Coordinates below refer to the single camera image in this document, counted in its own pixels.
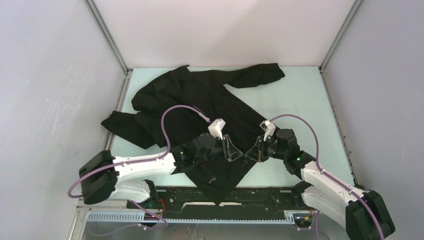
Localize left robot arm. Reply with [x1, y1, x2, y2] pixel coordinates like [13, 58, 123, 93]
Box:
[78, 133, 244, 208]

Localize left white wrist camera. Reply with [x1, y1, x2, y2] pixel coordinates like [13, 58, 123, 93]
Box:
[208, 118, 226, 140]

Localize left aluminium frame post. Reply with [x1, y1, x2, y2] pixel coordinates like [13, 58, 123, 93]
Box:
[83, 0, 133, 150]

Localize aluminium frame post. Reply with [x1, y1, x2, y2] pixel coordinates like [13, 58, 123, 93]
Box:
[318, 0, 365, 185]
[83, 0, 133, 150]

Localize right aluminium frame post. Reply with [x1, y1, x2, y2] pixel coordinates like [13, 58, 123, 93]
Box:
[318, 0, 365, 185]

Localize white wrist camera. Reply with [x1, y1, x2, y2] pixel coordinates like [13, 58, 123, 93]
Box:
[208, 118, 226, 140]
[259, 120, 276, 141]

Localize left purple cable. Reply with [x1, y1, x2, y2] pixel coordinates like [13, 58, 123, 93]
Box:
[67, 104, 212, 199]

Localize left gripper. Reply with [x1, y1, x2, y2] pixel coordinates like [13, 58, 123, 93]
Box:
[194, 134, 243, 165]

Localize black jacket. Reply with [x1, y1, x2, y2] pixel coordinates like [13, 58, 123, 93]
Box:
[100, 63, 286, 204]

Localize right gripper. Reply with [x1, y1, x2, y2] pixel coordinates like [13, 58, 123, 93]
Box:
[244, 135, 287, 163]

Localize grey slotted cable duct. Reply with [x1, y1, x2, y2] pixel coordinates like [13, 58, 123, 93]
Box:
[86, 211, 295, 224]

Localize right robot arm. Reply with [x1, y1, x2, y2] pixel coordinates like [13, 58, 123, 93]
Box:
[245, 129, 396, 240]

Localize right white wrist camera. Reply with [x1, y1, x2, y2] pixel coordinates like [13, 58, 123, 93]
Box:
[259, 120, 276, 141]

